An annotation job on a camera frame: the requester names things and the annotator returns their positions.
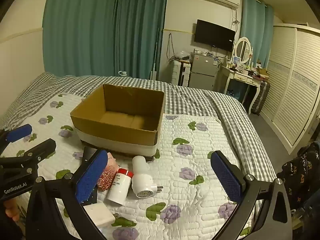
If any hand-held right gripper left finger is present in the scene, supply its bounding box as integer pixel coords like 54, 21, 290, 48
26, 149, 108, 240

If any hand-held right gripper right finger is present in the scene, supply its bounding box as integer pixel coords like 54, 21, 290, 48
211, 151, 293, 240

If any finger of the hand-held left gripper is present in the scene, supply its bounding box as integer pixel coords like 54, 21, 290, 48
0, 124, 32, 150
0, 138, 57, 178

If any pink floral packet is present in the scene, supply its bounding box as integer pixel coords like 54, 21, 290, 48
97, 154, 119, 192

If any black remote control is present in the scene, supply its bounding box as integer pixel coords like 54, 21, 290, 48
82, 146, 100, 204

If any white bottle with red cap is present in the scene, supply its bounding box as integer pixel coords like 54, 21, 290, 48
107, 168, 134, 204

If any white charger adapter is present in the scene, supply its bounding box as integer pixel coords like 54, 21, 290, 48
84, 201, 116, 228

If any white plug-in night light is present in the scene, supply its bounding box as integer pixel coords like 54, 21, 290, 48
131, 155, 164, 199

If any cardboard box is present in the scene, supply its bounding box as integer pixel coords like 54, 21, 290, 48
70, 84, 165, 162

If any person's left hand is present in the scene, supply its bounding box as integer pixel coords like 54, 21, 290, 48
5, 201, 19, 222

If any white floral quilt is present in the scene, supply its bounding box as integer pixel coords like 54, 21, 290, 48
0, 94, 253, 240

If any dark printed clothing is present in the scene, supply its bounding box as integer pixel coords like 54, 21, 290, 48
276, 141, 320, 230

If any grey checked bed sheet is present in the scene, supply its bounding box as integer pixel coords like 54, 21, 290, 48
0, 72, 277, 180

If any dark checked suitcase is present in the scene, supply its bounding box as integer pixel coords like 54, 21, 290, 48
251, 80, 271, 115

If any white vanity table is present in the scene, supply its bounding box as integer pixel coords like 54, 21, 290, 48
223, 65, 265, 114

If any silver fridge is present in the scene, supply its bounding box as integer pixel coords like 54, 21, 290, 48
189, 52, 222, 90

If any white ribbed suitcase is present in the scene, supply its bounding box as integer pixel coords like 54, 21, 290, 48
172, 59, 192, 87

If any cream louvred wardrobe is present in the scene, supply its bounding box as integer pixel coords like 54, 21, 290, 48
260, 24, 320, 154

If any teal curtain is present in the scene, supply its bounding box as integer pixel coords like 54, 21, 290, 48
42, 0, 169, 80

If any oval vanity mirror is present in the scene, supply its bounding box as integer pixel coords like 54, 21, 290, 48
234, 37, 252, 64

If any white mop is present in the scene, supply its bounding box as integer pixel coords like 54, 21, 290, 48
150, 27, 160, 80

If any light blue curtain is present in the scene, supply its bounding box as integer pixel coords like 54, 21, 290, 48
240, 0, 274, 69

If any hanging cable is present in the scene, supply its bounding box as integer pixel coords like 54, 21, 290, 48
166, 33, 175, 63

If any black wall television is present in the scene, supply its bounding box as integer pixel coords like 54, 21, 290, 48
194, 19, 236, 52

